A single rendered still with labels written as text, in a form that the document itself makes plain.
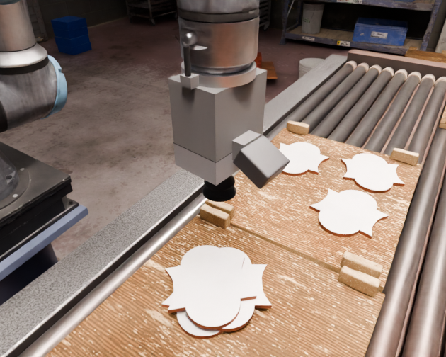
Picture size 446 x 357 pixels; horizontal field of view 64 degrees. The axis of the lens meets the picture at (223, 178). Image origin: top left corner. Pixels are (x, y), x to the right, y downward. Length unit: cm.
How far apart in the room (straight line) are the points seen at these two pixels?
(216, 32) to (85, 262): 48
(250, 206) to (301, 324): 26
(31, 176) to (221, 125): 58
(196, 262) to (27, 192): 40
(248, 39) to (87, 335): 43
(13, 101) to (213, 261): 46
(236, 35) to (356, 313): 42
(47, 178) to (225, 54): 58
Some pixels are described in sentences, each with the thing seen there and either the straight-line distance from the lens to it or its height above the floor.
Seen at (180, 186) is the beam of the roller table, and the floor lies 91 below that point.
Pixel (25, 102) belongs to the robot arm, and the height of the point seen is 113.
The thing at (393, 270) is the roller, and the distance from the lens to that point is 69.
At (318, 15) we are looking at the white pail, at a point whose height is 38.
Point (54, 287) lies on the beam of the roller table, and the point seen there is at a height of 91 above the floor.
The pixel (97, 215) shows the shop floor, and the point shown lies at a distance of 223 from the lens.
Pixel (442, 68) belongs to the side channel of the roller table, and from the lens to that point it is 164.
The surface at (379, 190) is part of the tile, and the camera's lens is 81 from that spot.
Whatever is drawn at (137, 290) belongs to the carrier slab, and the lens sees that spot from 59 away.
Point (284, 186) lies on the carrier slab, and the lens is 78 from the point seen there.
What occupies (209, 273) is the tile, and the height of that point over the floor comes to 96.
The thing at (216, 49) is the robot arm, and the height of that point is 131.
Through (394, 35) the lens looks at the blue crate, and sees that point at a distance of 520.
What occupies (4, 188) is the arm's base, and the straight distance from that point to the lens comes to 80.
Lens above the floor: 140
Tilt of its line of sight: 36 degrees down
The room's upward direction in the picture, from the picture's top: straight up
